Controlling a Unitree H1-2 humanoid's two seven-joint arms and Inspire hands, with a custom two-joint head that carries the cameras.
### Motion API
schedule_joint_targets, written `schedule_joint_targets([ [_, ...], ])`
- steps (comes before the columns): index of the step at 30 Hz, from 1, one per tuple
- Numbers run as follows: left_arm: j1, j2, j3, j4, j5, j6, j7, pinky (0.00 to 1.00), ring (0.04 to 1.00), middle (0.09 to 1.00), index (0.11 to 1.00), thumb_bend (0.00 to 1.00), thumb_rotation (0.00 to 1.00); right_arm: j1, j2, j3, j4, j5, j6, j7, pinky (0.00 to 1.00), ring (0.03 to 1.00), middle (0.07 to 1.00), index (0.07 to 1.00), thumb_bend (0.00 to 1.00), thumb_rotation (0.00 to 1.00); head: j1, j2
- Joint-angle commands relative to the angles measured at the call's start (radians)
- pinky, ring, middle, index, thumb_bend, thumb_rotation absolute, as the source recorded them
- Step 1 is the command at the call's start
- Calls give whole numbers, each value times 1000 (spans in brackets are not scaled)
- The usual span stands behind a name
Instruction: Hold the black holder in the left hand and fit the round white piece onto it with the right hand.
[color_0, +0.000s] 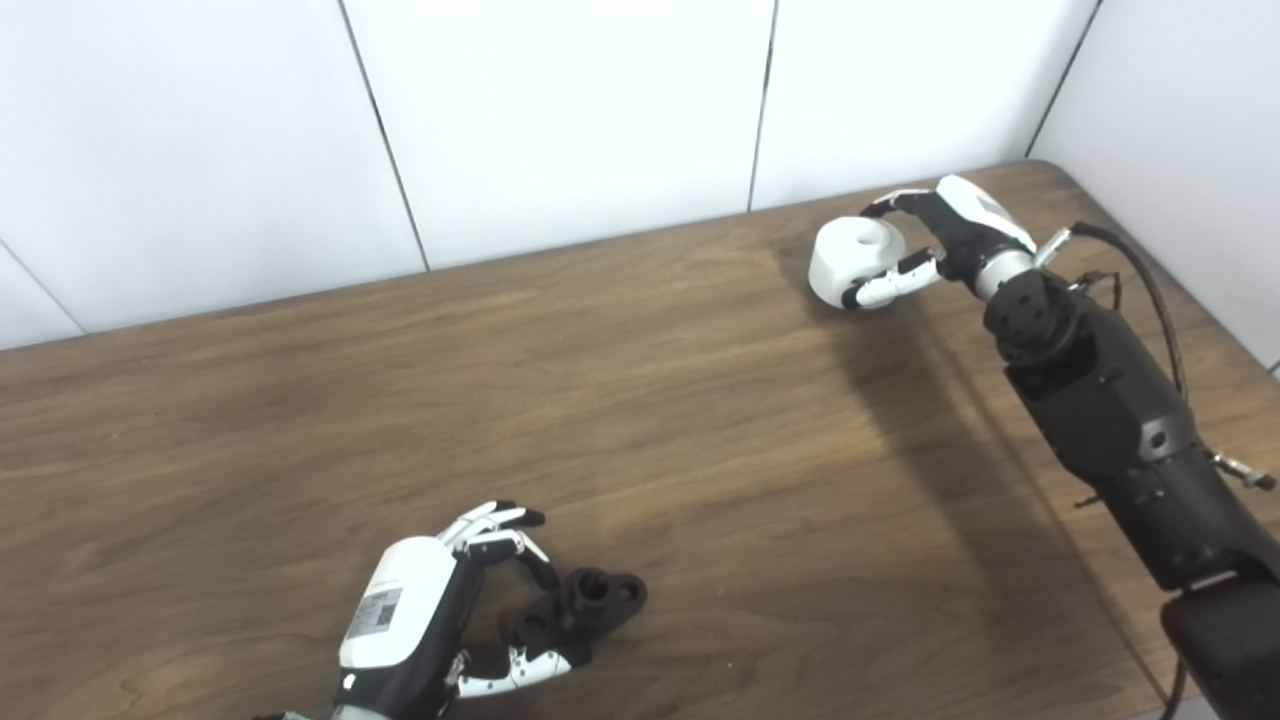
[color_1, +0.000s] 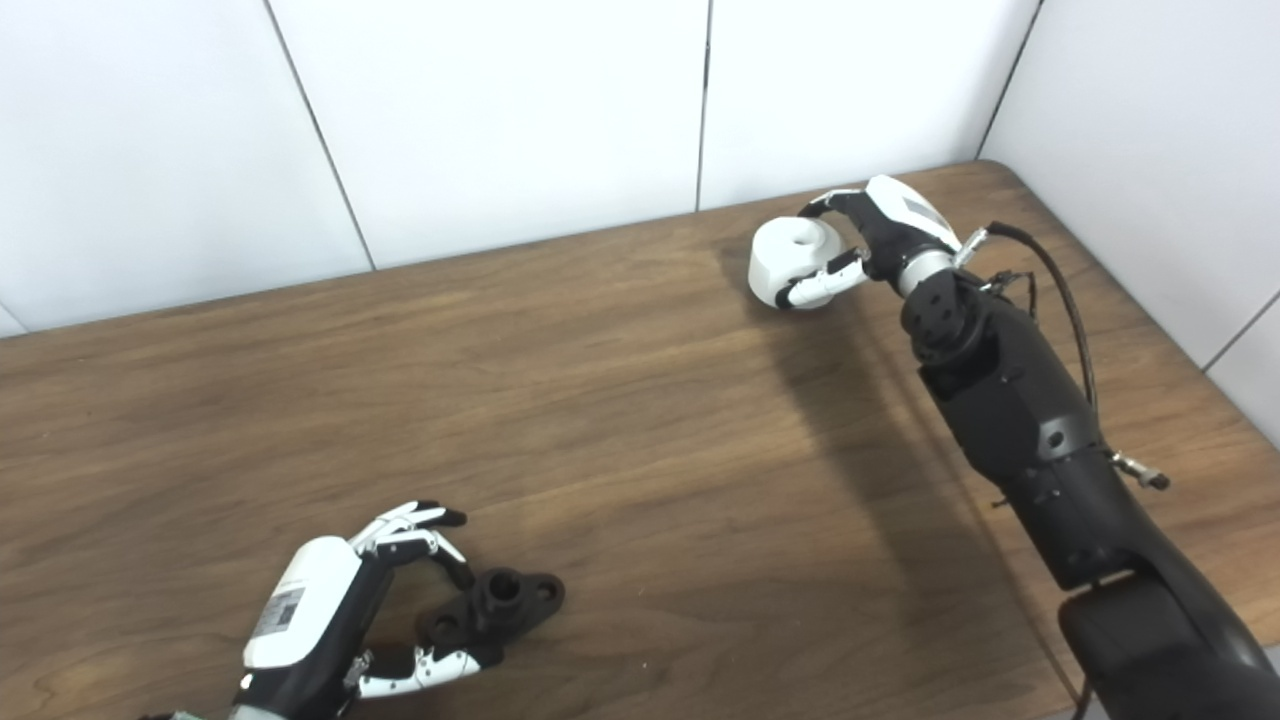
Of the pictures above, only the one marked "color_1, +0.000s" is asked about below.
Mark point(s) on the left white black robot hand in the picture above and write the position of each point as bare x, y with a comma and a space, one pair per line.
310, 610

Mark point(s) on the black plastic holder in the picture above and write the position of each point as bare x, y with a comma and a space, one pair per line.
505, 600

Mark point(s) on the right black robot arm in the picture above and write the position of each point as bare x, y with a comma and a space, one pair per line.
1040, 430

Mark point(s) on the round white plastic piece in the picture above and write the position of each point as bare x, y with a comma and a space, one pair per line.
790, 255

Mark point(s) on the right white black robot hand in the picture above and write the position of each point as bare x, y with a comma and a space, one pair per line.
895, 225

